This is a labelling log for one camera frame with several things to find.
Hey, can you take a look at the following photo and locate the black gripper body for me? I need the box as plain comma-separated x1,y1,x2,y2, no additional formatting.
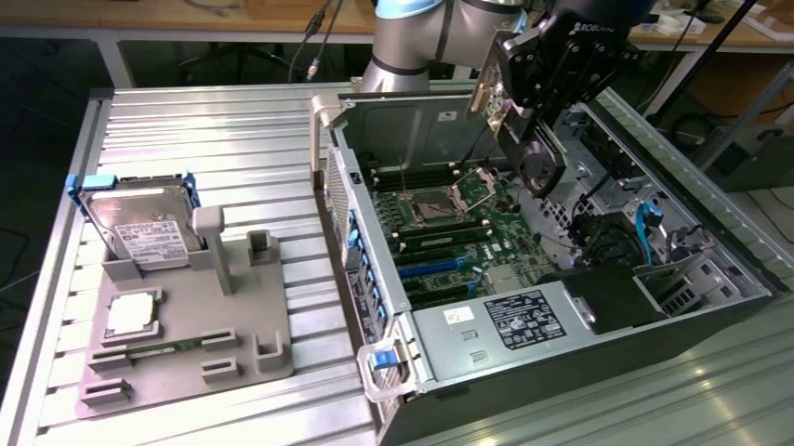
538,0,654,46

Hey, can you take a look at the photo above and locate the green graphics card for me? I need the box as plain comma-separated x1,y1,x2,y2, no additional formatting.
467,64,570,199

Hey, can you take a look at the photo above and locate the black desk device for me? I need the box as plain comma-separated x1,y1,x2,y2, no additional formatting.
681,0,725,23

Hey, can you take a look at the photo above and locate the black tripod pole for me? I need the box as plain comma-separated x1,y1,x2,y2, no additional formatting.
642,0,762,117

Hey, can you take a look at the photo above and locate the metal disk bay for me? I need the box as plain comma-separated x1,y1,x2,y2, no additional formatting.
519,106,622,233

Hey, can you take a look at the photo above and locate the metal socket cover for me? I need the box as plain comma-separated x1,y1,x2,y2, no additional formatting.
450,166,503,210

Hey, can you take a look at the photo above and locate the CPU socket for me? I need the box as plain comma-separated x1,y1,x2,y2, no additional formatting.
408,188,460,224

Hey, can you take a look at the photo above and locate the grey floor cabinet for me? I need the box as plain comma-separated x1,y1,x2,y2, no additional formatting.
706,125,794,192

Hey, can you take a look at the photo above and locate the green motherboard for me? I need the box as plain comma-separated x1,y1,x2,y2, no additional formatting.
364,160,559,310

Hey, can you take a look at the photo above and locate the black RAM stick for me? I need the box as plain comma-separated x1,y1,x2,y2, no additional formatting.
396,221,492,252

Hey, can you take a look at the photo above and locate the silver chipset heatsink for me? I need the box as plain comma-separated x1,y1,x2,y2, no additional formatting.
486,267,523,293

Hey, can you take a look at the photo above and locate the black chair base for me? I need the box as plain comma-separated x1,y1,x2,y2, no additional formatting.
179,41,306,85

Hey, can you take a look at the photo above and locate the grey power supply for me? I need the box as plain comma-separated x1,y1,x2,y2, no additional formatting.
411,288,601,383

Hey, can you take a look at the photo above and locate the blue case latch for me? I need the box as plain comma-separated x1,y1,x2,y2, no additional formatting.
366,350,398,373

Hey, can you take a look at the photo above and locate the black open PC case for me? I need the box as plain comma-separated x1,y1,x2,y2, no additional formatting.
308,85,794,446

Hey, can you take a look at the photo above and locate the silver hard disk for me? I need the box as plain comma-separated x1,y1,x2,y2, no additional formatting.
83,185,191,273

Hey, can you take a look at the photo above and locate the blue disk caddy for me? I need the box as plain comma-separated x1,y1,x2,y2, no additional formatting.
63,172,200,261

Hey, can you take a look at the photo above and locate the grey parts rack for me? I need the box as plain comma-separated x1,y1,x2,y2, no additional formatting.
73,203,296,422

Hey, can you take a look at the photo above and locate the silver CPU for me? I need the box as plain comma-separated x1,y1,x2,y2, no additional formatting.
103,295,160,338

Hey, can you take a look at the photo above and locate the green RAM stick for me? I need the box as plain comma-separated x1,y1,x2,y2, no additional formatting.
127,338,206,361

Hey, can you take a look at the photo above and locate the black looped wire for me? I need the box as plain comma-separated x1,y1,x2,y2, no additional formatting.
462,125,498,164

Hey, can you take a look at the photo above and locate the grey case corner handle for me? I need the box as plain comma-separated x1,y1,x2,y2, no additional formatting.
356,337,415,404
308,95,346,129

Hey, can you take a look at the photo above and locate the dangling cable with plug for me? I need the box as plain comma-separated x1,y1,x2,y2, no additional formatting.
290,0,346,83

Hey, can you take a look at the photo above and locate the blue disk wire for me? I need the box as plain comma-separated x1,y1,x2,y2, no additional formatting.
633,197,666,269

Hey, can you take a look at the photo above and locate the wooden desk white frame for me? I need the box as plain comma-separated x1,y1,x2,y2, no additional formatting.
0,0,794,89

